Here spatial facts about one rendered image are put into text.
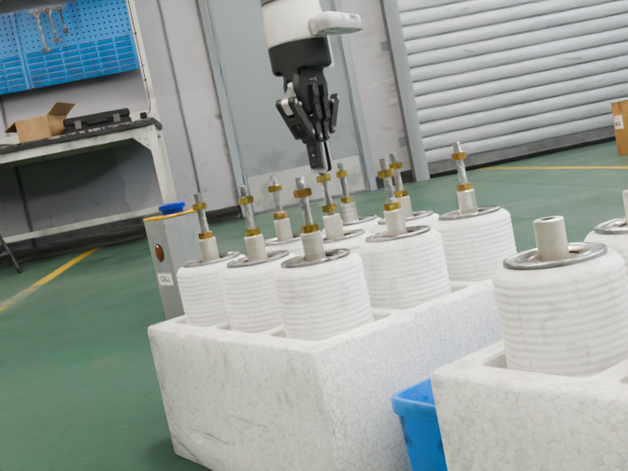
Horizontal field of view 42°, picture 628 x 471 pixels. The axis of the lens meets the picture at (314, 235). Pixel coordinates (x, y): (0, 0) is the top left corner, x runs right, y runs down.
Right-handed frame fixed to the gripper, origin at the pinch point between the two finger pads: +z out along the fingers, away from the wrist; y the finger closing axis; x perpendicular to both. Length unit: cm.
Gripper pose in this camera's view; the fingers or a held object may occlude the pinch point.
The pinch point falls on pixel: (320, 157)
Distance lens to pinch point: 102.3
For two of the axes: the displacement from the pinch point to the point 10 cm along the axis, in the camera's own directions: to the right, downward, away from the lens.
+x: 8.7, -1.2, -4.9
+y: -4.6, 1.9, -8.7
